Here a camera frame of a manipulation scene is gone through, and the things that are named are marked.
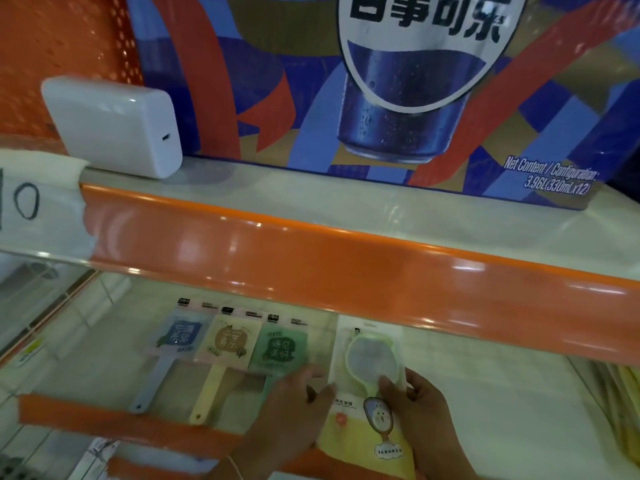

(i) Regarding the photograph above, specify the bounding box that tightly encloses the person's right hand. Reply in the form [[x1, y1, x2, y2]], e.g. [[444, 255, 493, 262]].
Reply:
[[378, 367, 480, 480]]

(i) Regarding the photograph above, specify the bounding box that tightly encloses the person's left hand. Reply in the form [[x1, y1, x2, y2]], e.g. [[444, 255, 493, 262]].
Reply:
[[225, 364, 337, 480]]

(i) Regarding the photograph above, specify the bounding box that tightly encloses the round mirror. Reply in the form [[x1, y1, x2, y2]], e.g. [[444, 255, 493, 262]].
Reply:
[[317, 314, 417, 480]]

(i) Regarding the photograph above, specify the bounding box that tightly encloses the orange edged white shelf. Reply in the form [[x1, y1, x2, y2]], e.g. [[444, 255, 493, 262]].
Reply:
[[0, 154, 640, 480]]

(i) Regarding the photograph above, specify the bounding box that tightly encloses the pile of round mirror packets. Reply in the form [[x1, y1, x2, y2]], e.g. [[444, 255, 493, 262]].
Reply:
[[575, 357, 640, 468]]

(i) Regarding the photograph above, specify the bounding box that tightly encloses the person's left forearm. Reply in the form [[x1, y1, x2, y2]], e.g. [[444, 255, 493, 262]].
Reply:
[[207, 457, 246, 480]]

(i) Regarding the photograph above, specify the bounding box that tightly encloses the small white paper tag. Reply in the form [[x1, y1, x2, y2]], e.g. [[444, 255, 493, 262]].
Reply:
[[0, 149, 97, 261]]

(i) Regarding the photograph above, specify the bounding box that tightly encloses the white power adapter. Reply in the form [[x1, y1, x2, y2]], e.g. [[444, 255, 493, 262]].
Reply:
[[41, 75, 184, 181]]

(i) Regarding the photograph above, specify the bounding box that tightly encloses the blue printed drink carton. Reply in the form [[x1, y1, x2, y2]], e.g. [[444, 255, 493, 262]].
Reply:
[[125, 0, 640, 211]]

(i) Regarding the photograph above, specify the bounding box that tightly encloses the orange perforated plastic basket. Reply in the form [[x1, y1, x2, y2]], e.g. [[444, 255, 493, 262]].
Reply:
[[0, 0, 146, 145]]

